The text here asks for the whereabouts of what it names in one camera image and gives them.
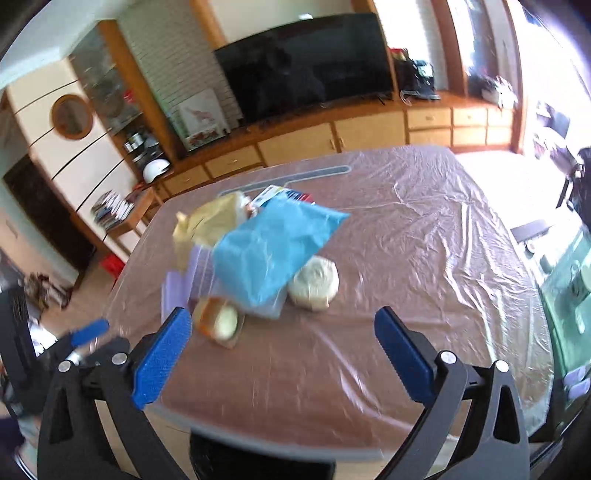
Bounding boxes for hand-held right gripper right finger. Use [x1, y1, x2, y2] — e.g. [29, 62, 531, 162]
[374, 306, 530, 480]

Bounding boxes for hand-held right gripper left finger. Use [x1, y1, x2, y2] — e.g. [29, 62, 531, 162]
[37, 307, 205, 480]

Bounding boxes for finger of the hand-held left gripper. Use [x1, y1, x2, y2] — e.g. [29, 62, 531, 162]
[46, 319, 110, 366]

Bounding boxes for yellow paper bag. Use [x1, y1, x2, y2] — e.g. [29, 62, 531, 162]
[172, 191, 252, 273]

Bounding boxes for small printed cardboard box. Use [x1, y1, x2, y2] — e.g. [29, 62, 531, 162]
[252, 185, 317, 206]

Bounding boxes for small wrapped bread packet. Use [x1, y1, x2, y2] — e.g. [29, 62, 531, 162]
[191, 295, 241, 349]

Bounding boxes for clear purple plastic bag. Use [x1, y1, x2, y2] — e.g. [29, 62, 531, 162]
[161, 244, 287, 324]

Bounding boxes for white round bun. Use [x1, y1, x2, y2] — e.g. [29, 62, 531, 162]
[288, 256, 340, 312]

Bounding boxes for clear plastic table cover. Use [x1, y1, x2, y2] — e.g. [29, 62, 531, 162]
[104, 145, 555, 457]

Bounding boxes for stack of magazines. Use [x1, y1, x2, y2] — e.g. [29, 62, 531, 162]
[91, 190, 134, 232]

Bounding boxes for wooden side table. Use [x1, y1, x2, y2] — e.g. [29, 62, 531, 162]
[104, 187, 160, 259]

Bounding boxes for blue plastic bag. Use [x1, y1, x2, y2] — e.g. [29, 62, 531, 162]
[212, 194, 351, 308]

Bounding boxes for white helmet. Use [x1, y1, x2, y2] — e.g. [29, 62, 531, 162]
[142, 158, 172, 184]

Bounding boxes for long wooden cabinet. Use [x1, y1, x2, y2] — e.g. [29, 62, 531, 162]
[152, 90, 515, 204]

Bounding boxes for framed picture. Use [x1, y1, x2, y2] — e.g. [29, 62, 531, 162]
[171, 89, 230, 152]

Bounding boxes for black wooden chair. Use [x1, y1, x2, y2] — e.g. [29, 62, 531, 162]
[556, 148, 591, 213]

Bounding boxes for black flat television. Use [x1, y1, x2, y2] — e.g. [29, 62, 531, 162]
[213, 13, 395, 125]

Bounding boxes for round wooden wall plaque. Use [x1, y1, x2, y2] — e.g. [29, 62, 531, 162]
[51, 94, 94, 140]

